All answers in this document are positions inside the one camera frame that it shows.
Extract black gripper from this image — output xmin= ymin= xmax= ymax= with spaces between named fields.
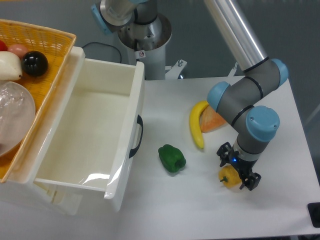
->
xmin=216 ymin=142 xmax=262 ymax=191

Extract white drawer cabinet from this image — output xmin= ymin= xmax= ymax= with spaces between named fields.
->
xmin=0 ymin=47 xmax=85 ymax=215

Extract white metal bracket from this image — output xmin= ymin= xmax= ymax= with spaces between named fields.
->
xmin=165 ymin=59 xmax=188 ymax=80

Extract red tomato toy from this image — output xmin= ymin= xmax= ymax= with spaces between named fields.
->
xmin=0 ymin=40 xmax=8 ymax=52

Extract black ball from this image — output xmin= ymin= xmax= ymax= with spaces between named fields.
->
xmin=21 ymin=50 xmax=49 ymax=77

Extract pink peach toy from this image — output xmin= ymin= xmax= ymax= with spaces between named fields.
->
xmin=7 ymin=44 xmax=29 ymax=58

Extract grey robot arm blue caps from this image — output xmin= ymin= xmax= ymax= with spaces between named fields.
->
xmin=204 ymin=0 xmax=289 ymax=191

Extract black corner device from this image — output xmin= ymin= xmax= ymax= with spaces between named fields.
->
xmin=307 ymin=202 xmax=320 ymax=228

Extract black cable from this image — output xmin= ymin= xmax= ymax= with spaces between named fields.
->
xmin=81 ymin=41 xmax=123 ymax=63

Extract white plastic drawer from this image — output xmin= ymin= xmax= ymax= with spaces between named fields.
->
xmin=35 ymin=59 xmax=145 ymax=211

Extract black drawer handle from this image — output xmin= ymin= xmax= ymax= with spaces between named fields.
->
xmin=129 ymin=114 xmax=144 ymax=158

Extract yellow woven basket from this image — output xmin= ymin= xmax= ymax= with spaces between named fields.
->
xmin=0 ymin=19 xmax=76 ymax=183

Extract white radish toy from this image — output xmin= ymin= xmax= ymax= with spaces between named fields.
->
xmin=0 ymin=51 xmax=23 ymax=81

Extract yellow banana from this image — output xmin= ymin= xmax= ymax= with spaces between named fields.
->
xmin=189 ymin=100 xmax=209 ymax=149

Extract yellow bell pepper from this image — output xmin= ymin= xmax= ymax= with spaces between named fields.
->
xmin=218 ymin=165 xmax=242 ymax=188

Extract green bell pepper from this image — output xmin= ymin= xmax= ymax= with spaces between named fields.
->
xmin=158 ymin=144 xmax=187 ymax=173

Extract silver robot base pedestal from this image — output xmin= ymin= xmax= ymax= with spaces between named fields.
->
xmin=90 ymin=0 xmax=172 ymax=80

